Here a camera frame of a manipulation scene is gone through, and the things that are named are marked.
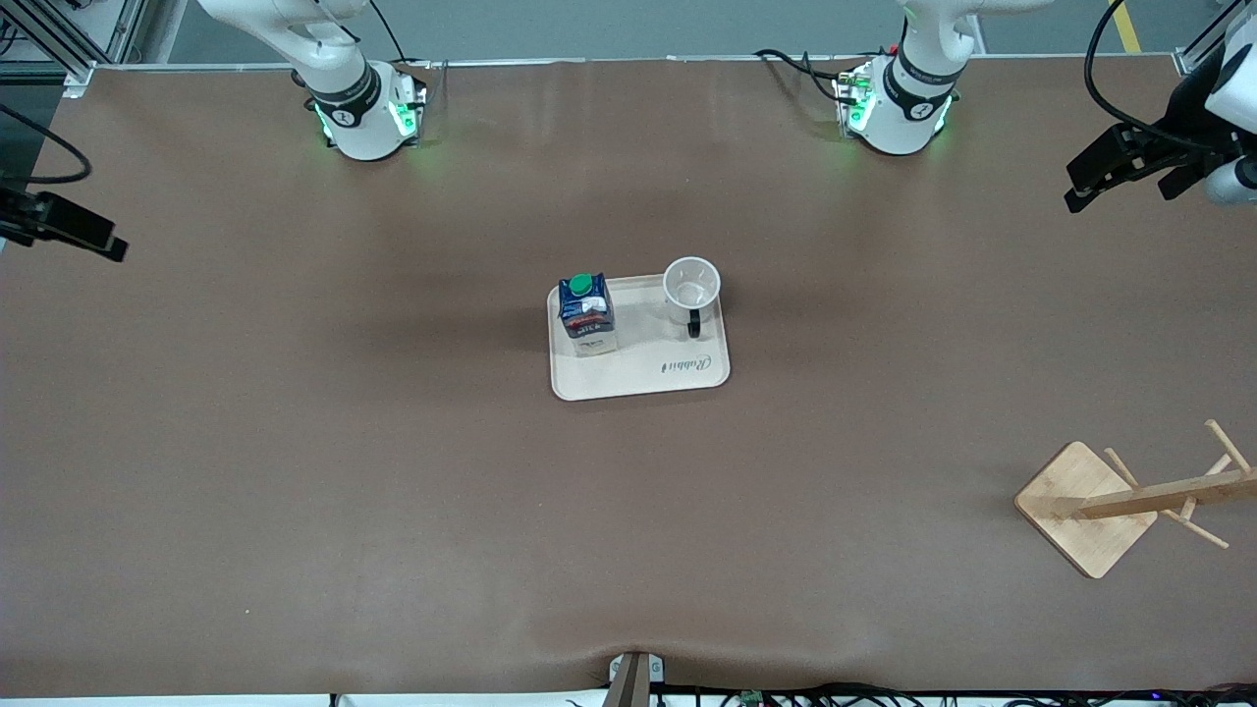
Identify white cup black handle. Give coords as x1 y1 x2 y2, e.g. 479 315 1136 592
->
663 256 723 339

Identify blue milk carton green cap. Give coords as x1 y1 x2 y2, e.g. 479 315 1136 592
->
557 273 618 356

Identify cream rabbit print tray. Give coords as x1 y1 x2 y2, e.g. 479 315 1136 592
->
547 274 732 403

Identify wooden mug rack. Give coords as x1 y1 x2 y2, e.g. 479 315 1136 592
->
1013 419 1257 580

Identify aluminium frame profile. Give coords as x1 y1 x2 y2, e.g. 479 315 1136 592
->
0 0 148 94
1174 0 1257 75

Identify black left arm base cables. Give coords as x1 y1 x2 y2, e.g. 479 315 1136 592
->
754 47 865 107

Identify black right arm base cable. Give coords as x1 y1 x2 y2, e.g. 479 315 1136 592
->
368 0 433 70

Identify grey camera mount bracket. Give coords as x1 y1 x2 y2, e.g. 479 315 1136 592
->
607 650 667 707

